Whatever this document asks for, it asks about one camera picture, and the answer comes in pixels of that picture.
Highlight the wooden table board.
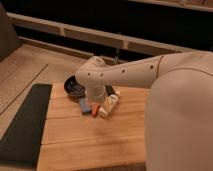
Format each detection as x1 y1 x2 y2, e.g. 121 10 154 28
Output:
37 83 149 171

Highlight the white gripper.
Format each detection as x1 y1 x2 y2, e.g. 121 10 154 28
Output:
86 85 106 102

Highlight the white shelf rail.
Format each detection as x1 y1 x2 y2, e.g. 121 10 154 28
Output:
7 12 188 55

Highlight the black floor mat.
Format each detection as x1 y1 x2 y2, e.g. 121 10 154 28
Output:
0 84 52 166

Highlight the blue rectangular block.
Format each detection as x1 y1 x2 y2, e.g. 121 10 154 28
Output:
79 98 91 114

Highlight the red pepper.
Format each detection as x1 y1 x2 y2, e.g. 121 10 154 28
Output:
92 103 100 117

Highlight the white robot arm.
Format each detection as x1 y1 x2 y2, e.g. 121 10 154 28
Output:
76 51 213 171

